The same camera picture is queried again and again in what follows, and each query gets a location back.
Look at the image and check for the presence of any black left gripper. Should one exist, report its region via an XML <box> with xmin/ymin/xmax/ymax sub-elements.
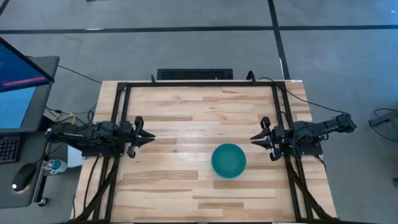
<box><xmin>119</xmin><ymin>115</ymin><xmax>157</xmax><ymax>159</ymax></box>

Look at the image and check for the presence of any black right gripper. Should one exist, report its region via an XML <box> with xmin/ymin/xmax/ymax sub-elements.
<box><xmin>249</xmin><ymin>116</ymin><xmax>289</xmax><ymax>162</ymax></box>

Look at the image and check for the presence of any teal bowl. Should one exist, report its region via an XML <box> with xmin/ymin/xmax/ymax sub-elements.
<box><xmin>210</xmin><ymin>142</ymin><xmax>248</xmax><ymax>180</ymax></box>

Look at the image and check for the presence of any mint green bowl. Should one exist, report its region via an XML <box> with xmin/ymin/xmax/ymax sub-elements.
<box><xmin>211</xmin><ymin>164</ymin><xmax>237</xmax><ymax>180</ymax></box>

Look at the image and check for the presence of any white box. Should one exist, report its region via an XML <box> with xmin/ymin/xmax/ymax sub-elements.
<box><xmin>67</xmin><ymin>154</ymin><xmax>84</xmax><ymax>169</ymax></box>

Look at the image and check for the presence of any white bottle blue cap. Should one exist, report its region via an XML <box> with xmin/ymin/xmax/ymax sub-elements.
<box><xmin>42</xmin><ymin>158</ymin><xmax>68</xmax><ymax>175</ymax></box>

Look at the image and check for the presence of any black computer mouse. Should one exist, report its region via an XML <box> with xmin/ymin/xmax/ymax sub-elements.
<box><xmin>11</xmin><ymin>162</ymin><xmax>37</xmax><ymax>193</ymax></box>

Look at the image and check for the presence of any light blue screen monitor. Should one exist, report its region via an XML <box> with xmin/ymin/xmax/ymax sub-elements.
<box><xmin>0</xmin><ymin>55</ymin><xmax>60</xmax><ymax>135</ymax></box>

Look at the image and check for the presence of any black keyboard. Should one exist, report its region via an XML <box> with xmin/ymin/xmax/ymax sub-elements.
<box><xmin>0</xmin><ymin>133</ymin><xmax>22</xmax><ymax>165</ymax></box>

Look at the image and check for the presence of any grey desk cart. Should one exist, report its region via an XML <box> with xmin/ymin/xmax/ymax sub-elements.
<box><xmin>0</xmin><ymin>130</ymin><xmax>52</xmax><ymax>210</ymax></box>

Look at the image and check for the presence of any dark blue screen monitor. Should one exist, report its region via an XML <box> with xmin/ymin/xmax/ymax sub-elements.
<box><xmin>0</xmin><ymin>37</ymin><xmax>56</xmax><ymax>93</ymax></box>

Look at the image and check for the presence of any long thin black cable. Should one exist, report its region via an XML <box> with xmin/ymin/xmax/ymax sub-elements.
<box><xmin>259</xmin><ymin>77</ymin><xmax>351</xmax><ymax>116</ymax></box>

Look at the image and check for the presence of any black aluminium table frame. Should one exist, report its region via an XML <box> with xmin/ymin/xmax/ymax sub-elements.
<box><xmin>70</xmin><ymin>74</ymin><xmax>341</xmax><ymax>224</ymax></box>

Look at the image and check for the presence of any yellow cable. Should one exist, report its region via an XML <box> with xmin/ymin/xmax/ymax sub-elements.
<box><xmin>52</xmin><ymin>111</ymin><xmax>77</xmax><ymax>126</ymax></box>

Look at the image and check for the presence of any thin black floor cable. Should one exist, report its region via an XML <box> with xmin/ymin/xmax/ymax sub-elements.
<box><xmin>57</xmin><ymin>64</ymin><xmax>103</xmax><ymax>85</ymax></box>

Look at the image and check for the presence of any grey stand with cables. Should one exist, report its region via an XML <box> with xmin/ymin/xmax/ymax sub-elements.
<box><xmin>368</xmin><ymin>108</ymin><xmax>398</xmax><ymax>144</ymax></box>

